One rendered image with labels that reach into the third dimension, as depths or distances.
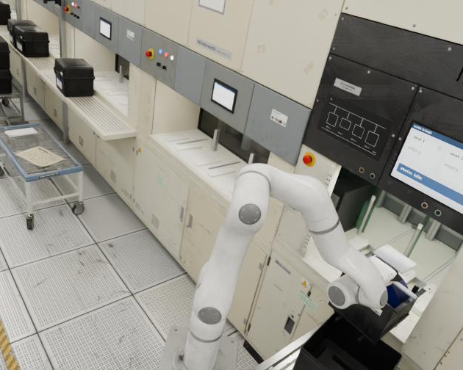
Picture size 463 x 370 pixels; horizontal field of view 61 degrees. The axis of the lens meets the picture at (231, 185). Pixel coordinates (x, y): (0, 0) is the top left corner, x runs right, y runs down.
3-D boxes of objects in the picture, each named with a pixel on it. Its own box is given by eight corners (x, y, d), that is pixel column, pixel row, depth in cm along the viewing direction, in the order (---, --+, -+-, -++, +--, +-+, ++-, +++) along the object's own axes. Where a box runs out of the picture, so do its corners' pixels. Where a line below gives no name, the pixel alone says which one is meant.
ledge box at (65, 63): (52, 86, 348) (51, 56, 335) (84, 85, 364) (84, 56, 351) (62, 98, 329) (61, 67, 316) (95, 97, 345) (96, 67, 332)
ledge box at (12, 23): (7, 42, 441) (4, 17, 428) (34, 42, 457) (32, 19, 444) (12, 49, 421) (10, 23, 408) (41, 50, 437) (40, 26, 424)
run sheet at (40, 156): (12, 154, 304) (12, 152, 303) (39, 145, 322) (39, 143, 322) (40, 168, 293) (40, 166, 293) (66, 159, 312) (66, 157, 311)
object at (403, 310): (320, 308, 152) (348, 245, 137) (351, 290, 165) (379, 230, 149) (373, 356, 137) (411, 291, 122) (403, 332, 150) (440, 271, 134)
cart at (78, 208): (-10, 174, 355) (-17, 125, 332) (49, 163, 389) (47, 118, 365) (28, 233, 298) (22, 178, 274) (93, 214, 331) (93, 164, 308)
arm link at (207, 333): (186, 338, 131) (195, 287, 119) (195, 298, 147) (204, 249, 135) (221, 346, 131) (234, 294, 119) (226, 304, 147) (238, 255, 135)
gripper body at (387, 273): (348, 277, 131) (367, 266, 138) (374, 297, 125) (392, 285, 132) (356, 260, 128) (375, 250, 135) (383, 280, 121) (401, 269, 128)
